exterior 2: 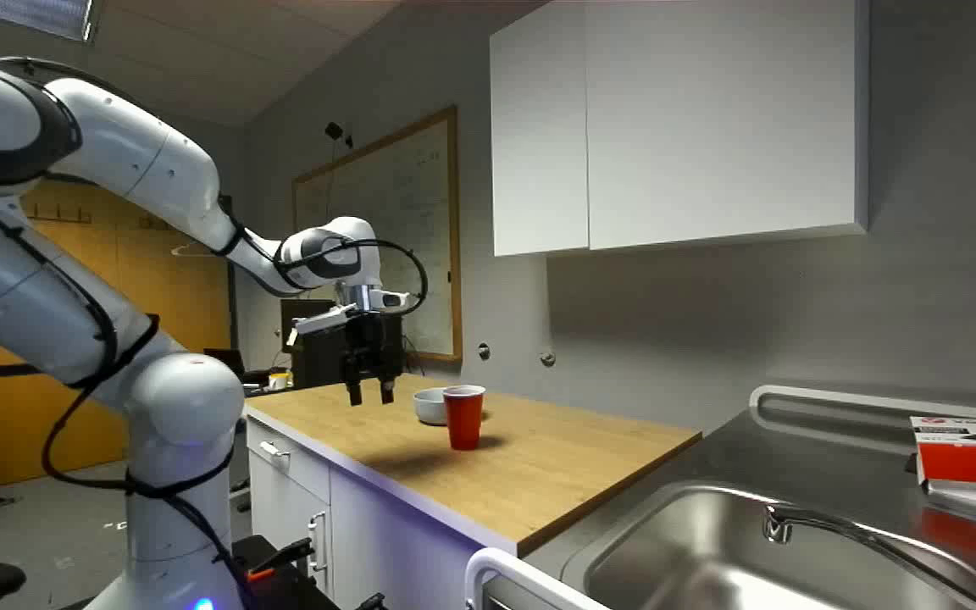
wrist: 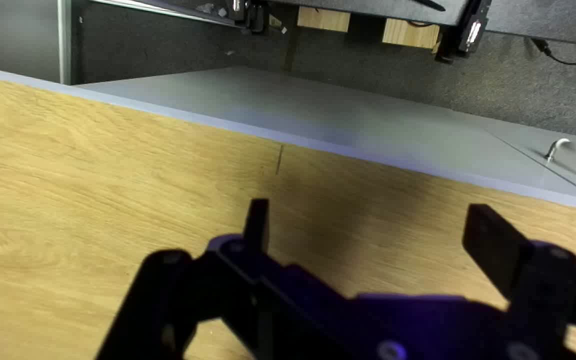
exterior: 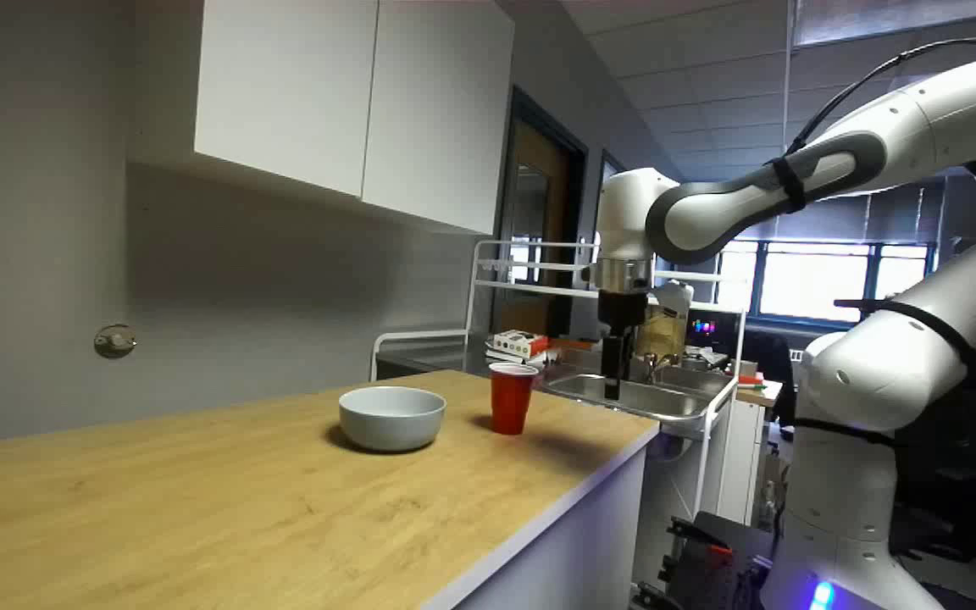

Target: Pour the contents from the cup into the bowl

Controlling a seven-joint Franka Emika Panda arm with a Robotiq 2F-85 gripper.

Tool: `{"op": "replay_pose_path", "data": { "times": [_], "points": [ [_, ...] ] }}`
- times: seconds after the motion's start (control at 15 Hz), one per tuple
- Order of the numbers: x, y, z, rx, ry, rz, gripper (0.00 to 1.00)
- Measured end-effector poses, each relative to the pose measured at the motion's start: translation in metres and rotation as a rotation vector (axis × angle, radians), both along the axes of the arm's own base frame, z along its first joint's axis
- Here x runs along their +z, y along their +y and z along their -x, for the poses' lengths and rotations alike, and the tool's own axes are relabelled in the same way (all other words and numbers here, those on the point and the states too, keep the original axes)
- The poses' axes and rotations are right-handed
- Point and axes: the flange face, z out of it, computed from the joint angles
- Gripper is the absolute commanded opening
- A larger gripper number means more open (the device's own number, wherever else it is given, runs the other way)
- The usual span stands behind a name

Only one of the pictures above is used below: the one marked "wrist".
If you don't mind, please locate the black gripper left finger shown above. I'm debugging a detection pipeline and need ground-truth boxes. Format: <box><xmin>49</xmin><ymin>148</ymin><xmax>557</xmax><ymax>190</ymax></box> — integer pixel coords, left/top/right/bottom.
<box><xmin>94</xmin><ymin>197</ymin><xmax>315</xmax><ymax>360</ymax></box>

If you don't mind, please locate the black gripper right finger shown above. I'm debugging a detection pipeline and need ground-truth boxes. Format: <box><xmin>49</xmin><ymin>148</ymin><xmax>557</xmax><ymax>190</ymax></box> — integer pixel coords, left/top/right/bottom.
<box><xmin>461</xmin><ymin>204</ymin><xmax>576</xmax><ymax>360</ymax></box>

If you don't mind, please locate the black box device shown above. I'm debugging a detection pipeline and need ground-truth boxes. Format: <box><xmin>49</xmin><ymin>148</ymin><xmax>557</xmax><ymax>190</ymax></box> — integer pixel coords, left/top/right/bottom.
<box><xmin>433</xmin><ymin>0</ymin><xmax>492</xmax><ymax>64</ymax></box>

